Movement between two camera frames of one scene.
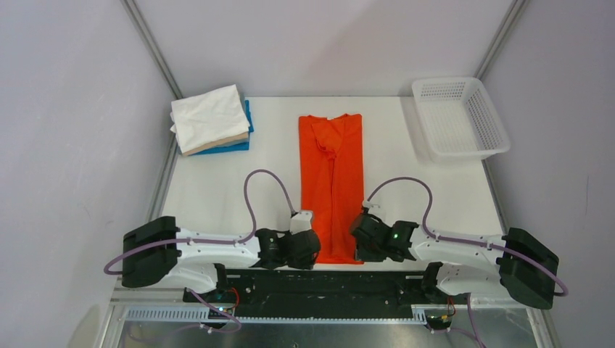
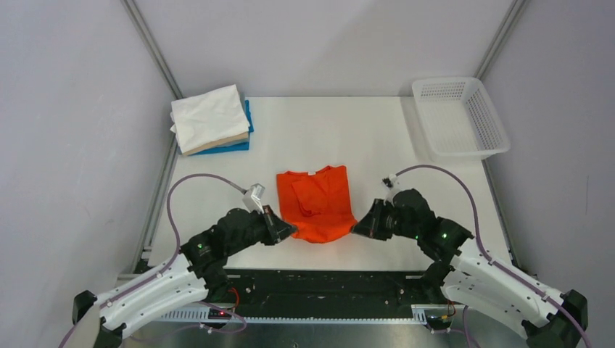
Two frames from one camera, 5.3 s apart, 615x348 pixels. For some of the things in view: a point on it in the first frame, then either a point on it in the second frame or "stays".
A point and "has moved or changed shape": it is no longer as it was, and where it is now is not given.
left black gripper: (306, 262) -> (278, 228)
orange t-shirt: (332, 181) has moved or changed shape
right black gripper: (362, 254) -> (370, 224)
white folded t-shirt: (203, 117) stays
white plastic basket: (457, 119) stays
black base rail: (318, 289) stays
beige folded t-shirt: (219, 142) stays
